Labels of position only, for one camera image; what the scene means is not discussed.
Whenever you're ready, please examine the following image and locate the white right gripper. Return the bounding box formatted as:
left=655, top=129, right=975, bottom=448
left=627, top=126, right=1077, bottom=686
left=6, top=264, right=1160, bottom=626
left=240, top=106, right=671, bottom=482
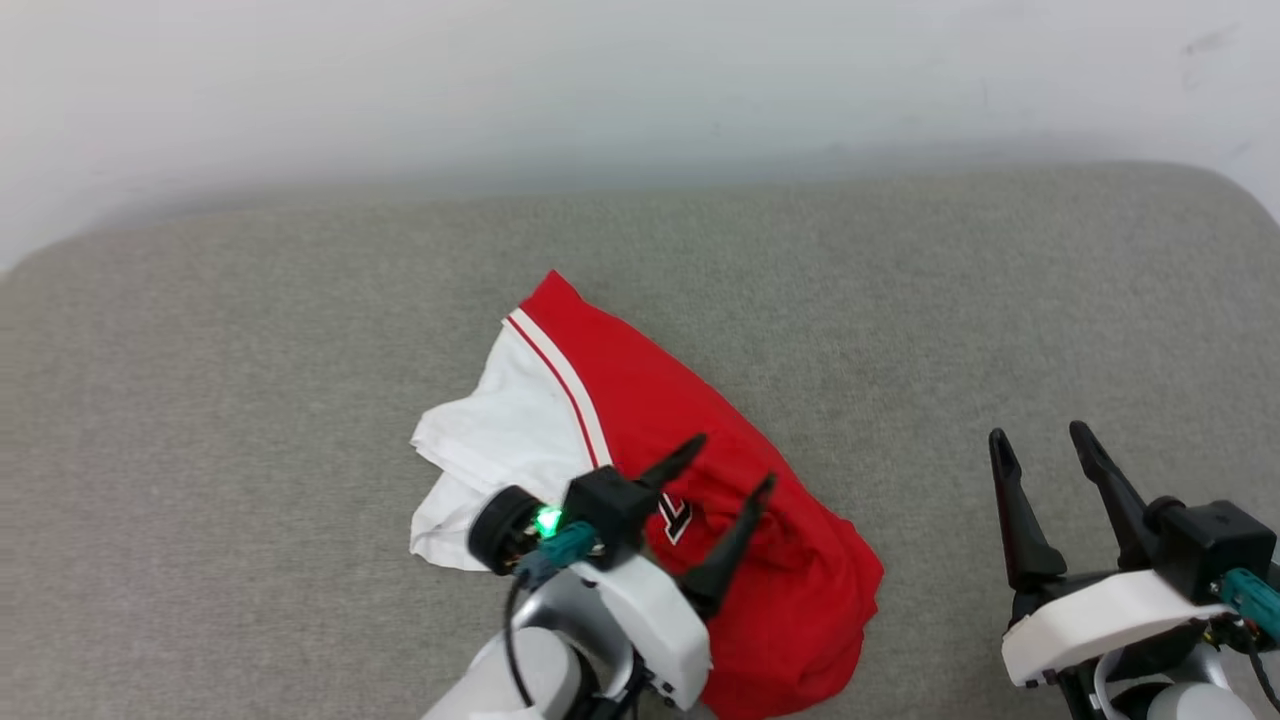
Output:
left=988, top=420, right=1236, bottom=689

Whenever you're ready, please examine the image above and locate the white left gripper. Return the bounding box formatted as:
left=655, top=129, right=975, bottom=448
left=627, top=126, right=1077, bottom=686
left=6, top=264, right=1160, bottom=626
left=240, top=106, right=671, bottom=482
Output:
left=575, top=433, right=778, bottom=711

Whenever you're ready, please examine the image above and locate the red and white jersey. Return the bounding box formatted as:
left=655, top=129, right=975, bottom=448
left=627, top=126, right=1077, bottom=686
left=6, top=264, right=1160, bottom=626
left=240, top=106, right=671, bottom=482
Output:
left=408, top=268, right=886, bottom=720

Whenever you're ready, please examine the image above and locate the grey fabric sofa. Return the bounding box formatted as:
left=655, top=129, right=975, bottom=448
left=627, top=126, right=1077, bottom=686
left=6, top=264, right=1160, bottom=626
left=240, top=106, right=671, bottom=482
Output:
left=0, top=160, right=1280, bottom=720

